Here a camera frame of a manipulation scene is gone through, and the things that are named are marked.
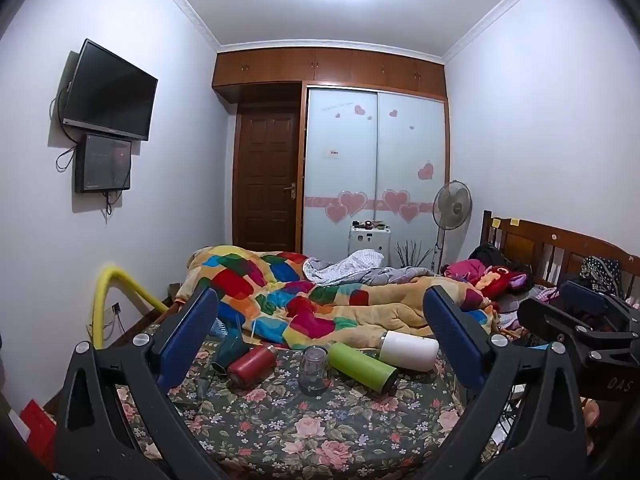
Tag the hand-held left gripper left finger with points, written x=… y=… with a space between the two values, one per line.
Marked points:
x=186 y=336

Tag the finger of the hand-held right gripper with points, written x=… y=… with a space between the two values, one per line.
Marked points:
x=542 y=319
x=582 y=299

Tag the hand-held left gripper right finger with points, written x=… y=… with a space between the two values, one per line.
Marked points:
x=452 y=341

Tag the clear glass cup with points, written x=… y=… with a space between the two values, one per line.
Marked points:
x=313 y=372

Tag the teal cup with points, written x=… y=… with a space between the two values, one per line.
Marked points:
x=229 y=355

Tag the black patterned cloth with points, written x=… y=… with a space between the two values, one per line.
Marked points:
x=600 y=272

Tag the white bottle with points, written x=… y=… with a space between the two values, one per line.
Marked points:
x=410 y=351

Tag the red plush toy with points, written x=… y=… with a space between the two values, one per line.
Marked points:
x=492 y=276

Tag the wooden headboard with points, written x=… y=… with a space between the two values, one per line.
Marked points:
x=537 y=245

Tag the red bottle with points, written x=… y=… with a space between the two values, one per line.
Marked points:
x=250 y=366

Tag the black bag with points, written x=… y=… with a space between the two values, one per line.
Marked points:
x=490 y=255

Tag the yellow foam tube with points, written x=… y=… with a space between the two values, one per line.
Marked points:
x=122 y=280

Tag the dark twigs bundle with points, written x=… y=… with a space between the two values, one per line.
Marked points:
x=412 y=255

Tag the green bottle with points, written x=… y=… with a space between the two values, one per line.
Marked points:
x=360 y=364

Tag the colourful patchwork blanket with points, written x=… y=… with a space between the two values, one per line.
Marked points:
x=290 y=300

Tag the grey checked cloth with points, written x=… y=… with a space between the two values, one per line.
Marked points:
x=360 y=267

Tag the small white cabinet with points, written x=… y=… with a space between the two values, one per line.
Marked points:
x=369 y=242

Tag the standing fan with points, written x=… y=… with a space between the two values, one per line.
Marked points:
x=452 y=205

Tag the floral bed sheet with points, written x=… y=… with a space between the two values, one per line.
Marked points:
x=310 y=435

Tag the red box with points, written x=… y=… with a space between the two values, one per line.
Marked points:
x=39 y=430

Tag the brown wooden door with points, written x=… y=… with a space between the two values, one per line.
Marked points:
x=267 y=180

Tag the wardrobe with heart stickers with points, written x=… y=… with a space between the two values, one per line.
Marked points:
x=370 y=160

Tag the wooden overhead cabinet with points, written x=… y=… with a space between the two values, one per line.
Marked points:
x=325 y=67

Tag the small black wall monitor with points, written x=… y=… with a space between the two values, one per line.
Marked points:
x=102 y=162

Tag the black wall television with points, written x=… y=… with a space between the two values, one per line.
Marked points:
x=110 y=92

